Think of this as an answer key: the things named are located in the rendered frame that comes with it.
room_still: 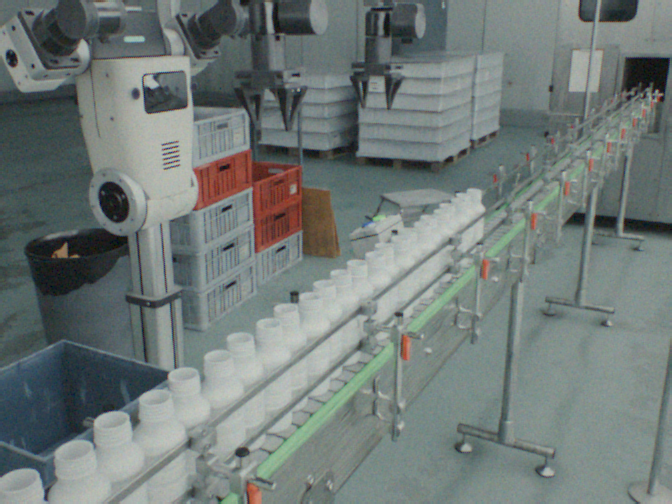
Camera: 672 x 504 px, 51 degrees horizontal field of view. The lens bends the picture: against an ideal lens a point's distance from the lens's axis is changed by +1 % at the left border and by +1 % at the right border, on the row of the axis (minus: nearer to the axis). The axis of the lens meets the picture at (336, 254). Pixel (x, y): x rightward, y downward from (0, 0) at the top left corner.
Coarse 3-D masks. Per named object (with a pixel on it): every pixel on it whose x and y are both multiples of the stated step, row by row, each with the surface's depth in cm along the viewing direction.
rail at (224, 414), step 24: (552, 144) 277; (480, 216) 176; (480, 240) 180; (384, 288) 128; (360, 312) 120; (288, 360) 101; (264, 384) 95; (312, 384) 108; (288, 408) 102; (264, 432) 97; (168, 456) 79; (144, 480) 76
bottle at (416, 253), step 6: (402, 228) 146; (408, 228) 147; (414, 228) 146; (402, 234) 144; (408, 234) 144; (414, 234) 144; (414, 240) 145; (414, 246) 145; (414, 252) 144; (420, 252) 146; (414, 258) 144; (420, 258) 146; (420, 270) 147; (414, 276) 146; (420, 276) 148; (414, 282) 146; (420, 282) 148; (414, 288) 147; (420, 288) 149; (414, 294) 147; (414, 306) 148
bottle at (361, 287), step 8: (352, 264) 127; (360, 264) 127; (352, 272) 124; (360, 272) 124; (352, 280) 125; (360, 280) 125; (352, 288) 125; (360, 288) 125; (368, 288) 125; (360, 296) 124; (368, 296) 125; (360, 320) 126; (360, 328) 126; (360, 336) 127
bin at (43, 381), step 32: (64, 352) 146; (96, 352) 141; (0, 384) 133; (32, 384) 140; (64, 384) 147; (96, 384) 144; (128, 384) 139; (160, 384) 127; (0, 416) 134; (32, 416) 141; (64, 416) 149; (96, 416) 147; (0, 448) 110; (32, 448) 142
